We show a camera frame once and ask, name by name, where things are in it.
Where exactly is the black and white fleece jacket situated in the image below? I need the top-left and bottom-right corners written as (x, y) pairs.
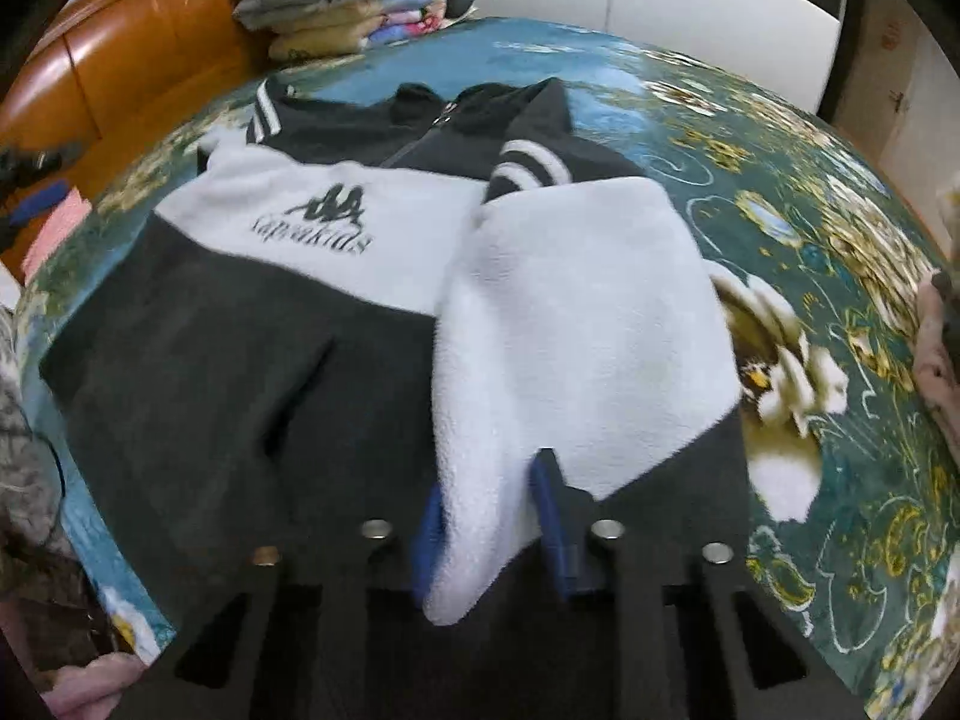
top-left (39, 78), bottom-right (747, 663)

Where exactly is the teal floral bedspread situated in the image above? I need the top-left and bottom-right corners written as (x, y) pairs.
top-left (16, 20), bottom-right (958, 718)

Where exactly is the pink striped cloth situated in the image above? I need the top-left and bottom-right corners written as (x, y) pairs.
top-left (21, 187), bottom-right (93, 283)

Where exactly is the tan folded blanket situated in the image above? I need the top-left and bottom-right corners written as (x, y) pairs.
top-left (268, 2), bottom-right (384, 64)

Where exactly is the colourful patterned folded blanket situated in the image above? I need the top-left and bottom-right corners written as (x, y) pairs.
top-left (364, 0), bottom-right (475, 47)

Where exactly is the orange wooden headboard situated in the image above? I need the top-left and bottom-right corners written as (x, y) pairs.
top-left (2, 0), bottom-right (268, 213)

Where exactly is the wooden door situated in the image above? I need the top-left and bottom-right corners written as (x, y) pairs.
top-left (836, 0), bottom-right (958, 205)

